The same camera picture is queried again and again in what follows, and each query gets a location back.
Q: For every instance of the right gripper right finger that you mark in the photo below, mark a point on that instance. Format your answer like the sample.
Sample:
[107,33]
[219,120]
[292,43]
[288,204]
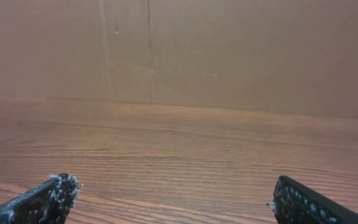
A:
[295,203]

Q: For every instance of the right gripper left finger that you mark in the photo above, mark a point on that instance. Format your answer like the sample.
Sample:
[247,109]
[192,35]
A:
[49,202]

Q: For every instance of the cardboard back panel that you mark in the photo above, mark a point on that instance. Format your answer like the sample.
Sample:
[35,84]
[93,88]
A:
[295,57]

